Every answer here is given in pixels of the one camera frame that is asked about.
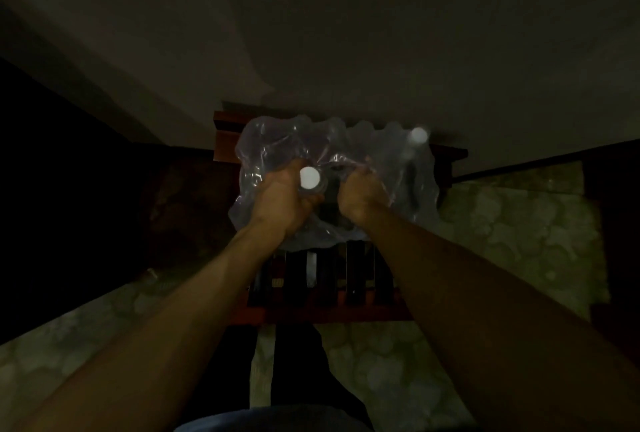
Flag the person's right hand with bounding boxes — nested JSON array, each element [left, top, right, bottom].
[[336, 160, 392, 225]]

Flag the person's left hand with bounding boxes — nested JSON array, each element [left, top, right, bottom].
[[247, 158, 326, 243]]

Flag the white capped water bottle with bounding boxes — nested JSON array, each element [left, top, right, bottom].
[[406, 126, 432, 162], [298, 166, 331, 197]]

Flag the clear plastic wrap packaging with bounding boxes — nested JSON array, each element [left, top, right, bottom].
[[228, 115, 443, 253]]

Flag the person's left forearm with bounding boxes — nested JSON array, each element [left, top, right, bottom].
[[10, 225, 286, 432]]

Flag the person's right forearm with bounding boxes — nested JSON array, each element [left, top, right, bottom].
[[356, 200, 640, 432]]

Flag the red wooden slatted rack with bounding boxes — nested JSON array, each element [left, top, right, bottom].
[[213, 110, 469, 325]]

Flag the person's dark trousers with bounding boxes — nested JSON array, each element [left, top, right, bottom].
[[182, 323, 376, 432]]

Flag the person's blue shirt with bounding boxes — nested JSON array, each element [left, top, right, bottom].
[[172, 405, 373, 432]]

